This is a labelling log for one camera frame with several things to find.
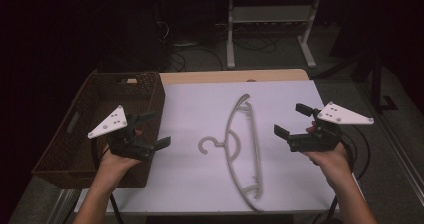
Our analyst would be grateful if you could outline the person's left hand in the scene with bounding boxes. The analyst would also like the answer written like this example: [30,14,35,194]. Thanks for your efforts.
[99,127,144,178]

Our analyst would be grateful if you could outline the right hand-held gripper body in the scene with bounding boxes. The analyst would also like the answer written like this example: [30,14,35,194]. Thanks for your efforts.
[287,101,375,153]

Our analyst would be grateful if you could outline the black metal stand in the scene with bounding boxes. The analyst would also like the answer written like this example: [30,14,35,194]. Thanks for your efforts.
[352,52,400,114]

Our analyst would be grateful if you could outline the black floor cables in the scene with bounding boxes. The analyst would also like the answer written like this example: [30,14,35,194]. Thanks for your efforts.
[156,20,278,73]

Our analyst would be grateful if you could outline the grey plastic clothes hanger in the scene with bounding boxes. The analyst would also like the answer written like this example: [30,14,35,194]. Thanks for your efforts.
[197,93,265,214]

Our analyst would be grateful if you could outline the brown wicker basket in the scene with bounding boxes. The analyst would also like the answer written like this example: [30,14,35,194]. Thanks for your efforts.
[31,71,167,189]

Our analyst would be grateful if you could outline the white metal desk frame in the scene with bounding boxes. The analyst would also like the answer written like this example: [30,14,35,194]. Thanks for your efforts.
[225,0,323,70]

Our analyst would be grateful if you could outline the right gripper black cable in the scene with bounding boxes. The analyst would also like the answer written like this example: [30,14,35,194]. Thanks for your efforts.
[324,125,372,224]

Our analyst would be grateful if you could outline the white table sheet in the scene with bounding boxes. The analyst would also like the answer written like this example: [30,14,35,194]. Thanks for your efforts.
[73,79,337,216]

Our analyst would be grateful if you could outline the person's right hand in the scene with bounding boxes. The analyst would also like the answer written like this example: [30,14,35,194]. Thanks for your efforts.
[301,121,353,186]

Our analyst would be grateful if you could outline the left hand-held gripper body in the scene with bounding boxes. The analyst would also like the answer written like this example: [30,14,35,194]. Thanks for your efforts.
[87,104,156,162]

